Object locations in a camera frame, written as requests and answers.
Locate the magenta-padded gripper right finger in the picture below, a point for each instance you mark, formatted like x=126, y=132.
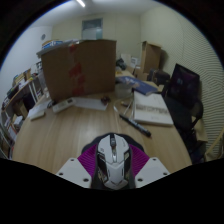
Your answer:
x=152, y=171

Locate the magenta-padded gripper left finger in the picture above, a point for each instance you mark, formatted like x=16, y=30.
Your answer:
x=72, y=172

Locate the white and black computer mouse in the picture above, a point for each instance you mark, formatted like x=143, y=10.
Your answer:
x=113, y=163

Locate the black marker pen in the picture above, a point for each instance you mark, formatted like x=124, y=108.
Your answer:
x=135, y=125

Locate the black office chair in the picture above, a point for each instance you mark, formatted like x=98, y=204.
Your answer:
x=185, y=123

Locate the plain white paper sheet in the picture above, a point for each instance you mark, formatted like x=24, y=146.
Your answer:
x=90, y=103

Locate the white paper sheet with writing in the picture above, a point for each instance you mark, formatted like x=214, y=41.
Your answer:
x=41, y=106

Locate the small black and gold object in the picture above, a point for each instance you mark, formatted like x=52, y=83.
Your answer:
x=105, y=100

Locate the blue book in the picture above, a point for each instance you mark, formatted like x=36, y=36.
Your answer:
x=143, y=86

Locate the white-framed side desk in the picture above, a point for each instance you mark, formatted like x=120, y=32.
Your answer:
x=20, y=91

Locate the large brown cardboard box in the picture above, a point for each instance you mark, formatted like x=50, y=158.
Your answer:
x=83, y=66

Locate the small brown cardboard box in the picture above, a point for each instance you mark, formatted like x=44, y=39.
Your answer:
x=151, y=56

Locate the blue printed carton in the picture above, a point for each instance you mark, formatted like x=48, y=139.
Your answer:
x=52, y=43

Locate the window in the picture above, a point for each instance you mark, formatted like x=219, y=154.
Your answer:
x=92, y=29

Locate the ceiling light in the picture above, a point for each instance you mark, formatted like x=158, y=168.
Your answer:
x=80, y=3

